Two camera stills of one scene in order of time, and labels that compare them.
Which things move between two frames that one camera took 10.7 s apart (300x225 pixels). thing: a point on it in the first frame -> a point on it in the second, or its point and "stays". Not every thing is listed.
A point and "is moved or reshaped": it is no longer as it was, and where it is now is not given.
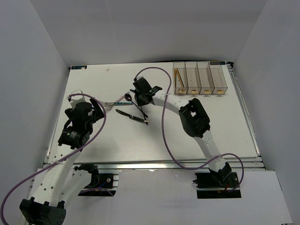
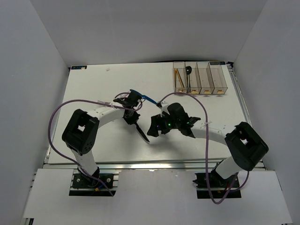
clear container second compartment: (193, 78) stays
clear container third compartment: (206, 78) stays
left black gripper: (97, 113) -> (134, 118)
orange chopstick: (180, 78) stays
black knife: (133, 117) is moved or reshaped
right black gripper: (139, 102) -> (157, 121)
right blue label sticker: (217, 63) stays
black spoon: (128, 97) is moved or reshaped
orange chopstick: (175, 78) stays
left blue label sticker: (75, 67) stays
